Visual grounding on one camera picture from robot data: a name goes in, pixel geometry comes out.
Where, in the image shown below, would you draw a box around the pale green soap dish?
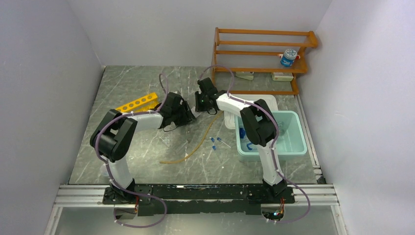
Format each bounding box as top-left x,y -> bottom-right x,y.
235,71 -> 254,81

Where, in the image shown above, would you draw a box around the white plastic zip bag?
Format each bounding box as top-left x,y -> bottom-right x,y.
190,106 -> 200,118

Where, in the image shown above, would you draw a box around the light teal plastic bin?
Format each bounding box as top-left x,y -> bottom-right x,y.
235,111 -> 307,162

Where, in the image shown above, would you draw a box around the white plastic bin lid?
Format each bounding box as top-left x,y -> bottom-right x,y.
224,94 -> 278,130

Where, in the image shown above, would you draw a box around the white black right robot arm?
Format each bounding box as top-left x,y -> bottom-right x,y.
195,78 -> 287,203

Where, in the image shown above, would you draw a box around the clear plastic well plate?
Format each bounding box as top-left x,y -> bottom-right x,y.
160,128 -> 189,156

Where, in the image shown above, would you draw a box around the yellow test tube rack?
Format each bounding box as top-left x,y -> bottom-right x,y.
116,93 -> 159,113

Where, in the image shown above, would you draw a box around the aluminium extrusion frame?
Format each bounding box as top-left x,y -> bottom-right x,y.
44,185 -> 113,235

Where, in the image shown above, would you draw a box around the clear glass beaker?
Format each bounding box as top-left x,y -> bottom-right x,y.
99,165 -> 109,177

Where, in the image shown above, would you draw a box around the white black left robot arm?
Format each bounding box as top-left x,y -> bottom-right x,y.
90,92 -> 196,204

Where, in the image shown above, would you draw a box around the metal crucible tongs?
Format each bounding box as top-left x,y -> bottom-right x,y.
277,121 -> 286,135

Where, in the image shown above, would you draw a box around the blue safety glasses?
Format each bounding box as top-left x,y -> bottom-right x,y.
246,142 -> 257,151

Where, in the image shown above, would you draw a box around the blue white labelled jar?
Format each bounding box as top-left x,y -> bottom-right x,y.
280,49 -> 298,67

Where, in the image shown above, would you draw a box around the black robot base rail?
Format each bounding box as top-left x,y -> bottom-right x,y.
102,184 -> 296,217

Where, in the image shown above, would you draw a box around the blue base graduated cylinder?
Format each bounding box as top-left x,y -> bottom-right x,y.
239,128 -> 246,138

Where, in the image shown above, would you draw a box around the tan rubber tubing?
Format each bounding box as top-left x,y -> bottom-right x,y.
159,111 -> 224,164

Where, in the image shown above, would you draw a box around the orange wooden shelf rack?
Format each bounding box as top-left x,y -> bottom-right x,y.
210,27 -> 319,95

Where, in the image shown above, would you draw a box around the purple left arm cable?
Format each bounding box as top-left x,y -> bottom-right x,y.
94,72 -> 170,229

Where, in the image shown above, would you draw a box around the small white box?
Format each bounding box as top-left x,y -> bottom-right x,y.
273,72 -> 294,82

